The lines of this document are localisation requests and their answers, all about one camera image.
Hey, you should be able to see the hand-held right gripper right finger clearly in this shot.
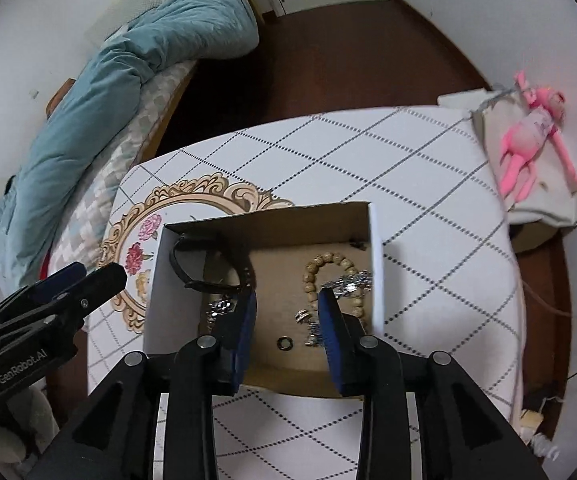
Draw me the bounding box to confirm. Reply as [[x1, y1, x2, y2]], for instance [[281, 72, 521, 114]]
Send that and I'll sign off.
[[318, 287, 549, 480]]

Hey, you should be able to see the grey sock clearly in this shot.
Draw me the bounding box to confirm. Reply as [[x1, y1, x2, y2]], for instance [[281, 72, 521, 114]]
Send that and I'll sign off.
[[0, 385, 62, 476]]

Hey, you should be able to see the teal quilt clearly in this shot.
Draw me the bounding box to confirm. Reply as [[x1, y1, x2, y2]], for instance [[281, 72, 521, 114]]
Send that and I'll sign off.
[[0, 0, 260, 301]]

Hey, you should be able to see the brown wooden headboard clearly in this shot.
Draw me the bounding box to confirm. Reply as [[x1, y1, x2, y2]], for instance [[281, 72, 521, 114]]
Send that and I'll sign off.
[[46, 78, 76, 120]]

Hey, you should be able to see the grey checked bed sheet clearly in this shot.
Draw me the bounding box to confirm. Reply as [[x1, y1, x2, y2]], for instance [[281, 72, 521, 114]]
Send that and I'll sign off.
[[46, 57, 199, 281]]

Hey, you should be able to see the wooden bead bracelet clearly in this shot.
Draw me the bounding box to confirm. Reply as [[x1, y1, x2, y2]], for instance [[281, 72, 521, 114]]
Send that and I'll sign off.
[[302, 252, 366, 333]]

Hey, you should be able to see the white floral checked tablecloth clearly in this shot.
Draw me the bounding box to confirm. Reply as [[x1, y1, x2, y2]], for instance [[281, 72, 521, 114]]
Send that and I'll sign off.
[[86, 105, 526, 480]]

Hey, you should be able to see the beige cable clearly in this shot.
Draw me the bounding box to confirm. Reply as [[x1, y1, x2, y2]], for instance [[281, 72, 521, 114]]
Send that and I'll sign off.
[[519, 280, 575, 318]]

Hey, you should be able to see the pink plush toy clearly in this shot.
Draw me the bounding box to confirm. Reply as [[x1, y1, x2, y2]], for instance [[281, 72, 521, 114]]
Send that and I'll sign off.
[[498, 71, 577, 198]]

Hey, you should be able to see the thick silver chain bracelet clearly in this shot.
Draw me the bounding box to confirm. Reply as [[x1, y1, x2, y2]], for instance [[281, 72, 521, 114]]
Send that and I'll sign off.
[[203, 297, 236, 323]]

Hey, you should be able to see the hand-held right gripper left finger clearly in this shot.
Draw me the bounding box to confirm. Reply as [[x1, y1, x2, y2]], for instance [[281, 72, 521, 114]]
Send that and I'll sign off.
[[28, 290, 258, 480]]

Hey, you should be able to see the black smart band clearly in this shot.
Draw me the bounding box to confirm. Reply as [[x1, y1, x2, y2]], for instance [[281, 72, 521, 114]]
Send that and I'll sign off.
[[170, 234, 256, 295]]

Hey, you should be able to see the white cardboard box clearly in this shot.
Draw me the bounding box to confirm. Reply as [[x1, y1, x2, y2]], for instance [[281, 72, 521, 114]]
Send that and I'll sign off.
[[143, 201, 386, 398]]

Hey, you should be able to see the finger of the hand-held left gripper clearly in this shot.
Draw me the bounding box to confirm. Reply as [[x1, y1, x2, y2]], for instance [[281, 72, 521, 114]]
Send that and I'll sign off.
[[0, 263, 86, 323], [0, 264, 128, 333]]

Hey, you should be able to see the thin silver bracelet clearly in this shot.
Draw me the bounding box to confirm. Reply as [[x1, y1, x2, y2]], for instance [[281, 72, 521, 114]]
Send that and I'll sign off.
[[327, 270, 373, 298]]

